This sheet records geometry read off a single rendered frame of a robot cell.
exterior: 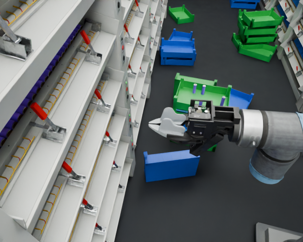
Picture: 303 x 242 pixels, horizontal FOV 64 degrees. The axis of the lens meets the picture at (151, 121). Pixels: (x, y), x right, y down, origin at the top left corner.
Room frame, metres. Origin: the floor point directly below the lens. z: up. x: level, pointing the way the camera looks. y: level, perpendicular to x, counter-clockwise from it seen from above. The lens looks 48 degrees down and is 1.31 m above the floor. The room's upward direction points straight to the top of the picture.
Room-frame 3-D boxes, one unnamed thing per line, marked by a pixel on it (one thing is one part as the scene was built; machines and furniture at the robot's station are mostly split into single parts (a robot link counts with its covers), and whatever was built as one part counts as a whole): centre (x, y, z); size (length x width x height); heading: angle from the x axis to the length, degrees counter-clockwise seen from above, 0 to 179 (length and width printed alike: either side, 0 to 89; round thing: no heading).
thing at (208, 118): (0.39, -0.14, 0.87); 0.12 x 0.08 x 0.09; 82
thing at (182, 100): (1.04, -0.29, 0.36); 0.30 x 0.20 x 0.08; 73
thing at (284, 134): (0.36, -0.31, 0.86); 0.12 x 0.09 x 0.10; 82
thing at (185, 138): (0.37, -0.08, 0.84); 0.09 x 0.05 x 0.02; 82
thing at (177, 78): (1.41, -0.32, 0.10); 0.30 x 0.08 x 0.20; 73
